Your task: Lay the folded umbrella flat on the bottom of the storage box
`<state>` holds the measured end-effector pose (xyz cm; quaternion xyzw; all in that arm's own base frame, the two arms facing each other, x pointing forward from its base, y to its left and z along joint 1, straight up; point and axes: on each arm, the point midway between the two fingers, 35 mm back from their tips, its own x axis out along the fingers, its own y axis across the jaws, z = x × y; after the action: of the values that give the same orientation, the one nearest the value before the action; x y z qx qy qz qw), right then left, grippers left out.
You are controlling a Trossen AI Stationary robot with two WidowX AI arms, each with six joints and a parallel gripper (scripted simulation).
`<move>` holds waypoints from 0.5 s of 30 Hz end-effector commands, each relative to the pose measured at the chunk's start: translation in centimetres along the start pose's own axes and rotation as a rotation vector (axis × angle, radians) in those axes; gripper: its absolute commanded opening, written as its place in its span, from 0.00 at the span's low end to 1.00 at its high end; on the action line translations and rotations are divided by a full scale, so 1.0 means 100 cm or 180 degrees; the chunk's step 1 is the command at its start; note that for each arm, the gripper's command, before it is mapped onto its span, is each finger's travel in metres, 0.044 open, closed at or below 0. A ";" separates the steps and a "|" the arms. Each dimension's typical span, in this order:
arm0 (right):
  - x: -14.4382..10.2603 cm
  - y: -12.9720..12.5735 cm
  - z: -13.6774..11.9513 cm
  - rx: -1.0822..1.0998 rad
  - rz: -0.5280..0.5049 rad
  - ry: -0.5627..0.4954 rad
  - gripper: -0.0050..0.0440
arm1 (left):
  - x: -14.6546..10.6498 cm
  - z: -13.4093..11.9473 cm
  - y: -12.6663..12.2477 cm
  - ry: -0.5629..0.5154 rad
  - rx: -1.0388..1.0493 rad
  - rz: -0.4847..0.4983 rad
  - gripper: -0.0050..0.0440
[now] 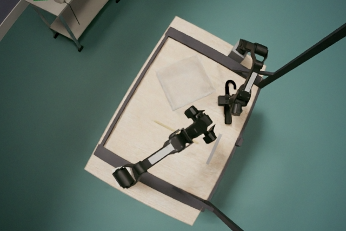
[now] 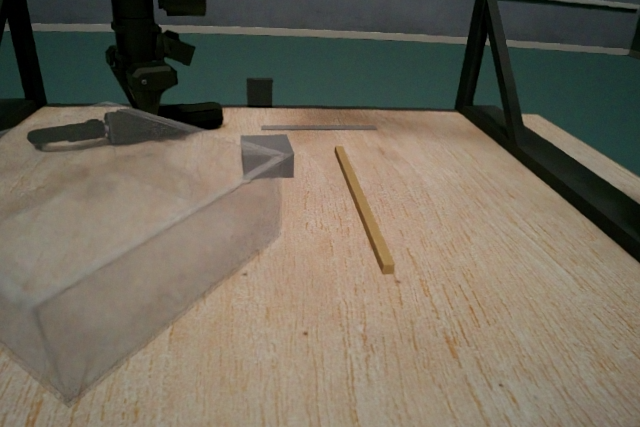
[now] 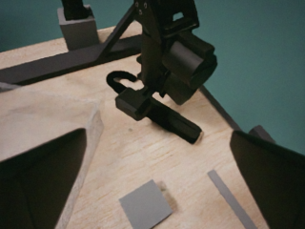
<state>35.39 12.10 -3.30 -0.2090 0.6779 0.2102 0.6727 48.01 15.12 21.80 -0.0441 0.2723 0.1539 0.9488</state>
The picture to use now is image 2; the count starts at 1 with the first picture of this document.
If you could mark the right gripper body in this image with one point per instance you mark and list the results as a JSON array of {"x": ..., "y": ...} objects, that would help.
[{"x": 135, "y": 40}]

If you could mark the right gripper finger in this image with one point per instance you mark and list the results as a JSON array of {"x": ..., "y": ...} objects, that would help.
[
  {"x": 148, "y": 101},
  {"x": 121, "y": 77}
]

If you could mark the tan wooden stick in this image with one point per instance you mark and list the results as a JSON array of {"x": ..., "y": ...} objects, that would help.
[{"x": 375, "y": 237}]

